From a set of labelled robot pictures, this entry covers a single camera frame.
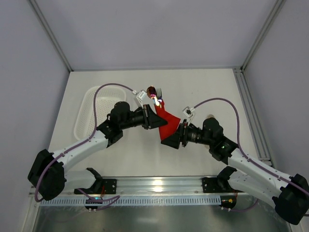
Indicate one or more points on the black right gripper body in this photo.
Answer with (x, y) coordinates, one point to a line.
(182, 135)

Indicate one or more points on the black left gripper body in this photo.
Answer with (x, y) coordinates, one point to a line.
(147, 116)

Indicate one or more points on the red paper napkin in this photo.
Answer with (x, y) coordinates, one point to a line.
(172, 122)

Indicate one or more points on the iridescent rainbow fork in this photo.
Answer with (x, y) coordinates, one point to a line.
(159, 95)

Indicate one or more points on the iridescent rainbow spoon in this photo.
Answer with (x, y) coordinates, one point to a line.
(151, 92)

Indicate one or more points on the gold knife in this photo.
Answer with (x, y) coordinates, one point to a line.
(156, 101)

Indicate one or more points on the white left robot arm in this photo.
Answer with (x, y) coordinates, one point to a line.
(51, 172)

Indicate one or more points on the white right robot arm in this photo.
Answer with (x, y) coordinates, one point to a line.
(288, 195)

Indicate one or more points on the beige oblong utensil tray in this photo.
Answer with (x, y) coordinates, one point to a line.
(210, 116)

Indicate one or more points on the white perforated plastic basket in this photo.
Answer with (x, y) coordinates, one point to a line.
(94, 108)

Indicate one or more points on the right black connector box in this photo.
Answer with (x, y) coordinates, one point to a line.
(228, 202)

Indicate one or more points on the black connector box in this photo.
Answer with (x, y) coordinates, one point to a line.
(94, 201)
(228, 202)

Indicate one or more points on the left black connector box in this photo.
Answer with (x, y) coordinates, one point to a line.
(94, 201)

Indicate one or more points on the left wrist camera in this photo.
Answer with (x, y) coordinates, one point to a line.
(139, 97)

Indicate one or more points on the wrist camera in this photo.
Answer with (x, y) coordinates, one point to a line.
(139, 97)
(189, 112)

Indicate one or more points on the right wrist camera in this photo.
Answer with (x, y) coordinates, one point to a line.
(189, 112)

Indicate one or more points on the aluminium right side rail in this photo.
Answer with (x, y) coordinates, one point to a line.
(259, 138)

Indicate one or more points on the aluminium rail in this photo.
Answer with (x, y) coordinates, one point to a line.
(259, 138)
(169, 184)

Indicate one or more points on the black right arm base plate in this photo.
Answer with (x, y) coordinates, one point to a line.
(216, 185)

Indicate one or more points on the aluminium front rail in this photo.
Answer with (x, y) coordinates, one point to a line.
(169, 184)

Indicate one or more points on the white slotted cable duct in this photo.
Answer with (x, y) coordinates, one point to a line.
(137, 201)

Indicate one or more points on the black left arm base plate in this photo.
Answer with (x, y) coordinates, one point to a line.
(106, 186)

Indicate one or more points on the right aluminium frame post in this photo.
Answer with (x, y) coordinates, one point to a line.
(270, 19)

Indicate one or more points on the aluminium frame post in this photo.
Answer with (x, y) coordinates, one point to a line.
(270, 19)
(46, 27)

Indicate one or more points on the left aluminium frame post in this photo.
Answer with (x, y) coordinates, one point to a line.
(46, 27)

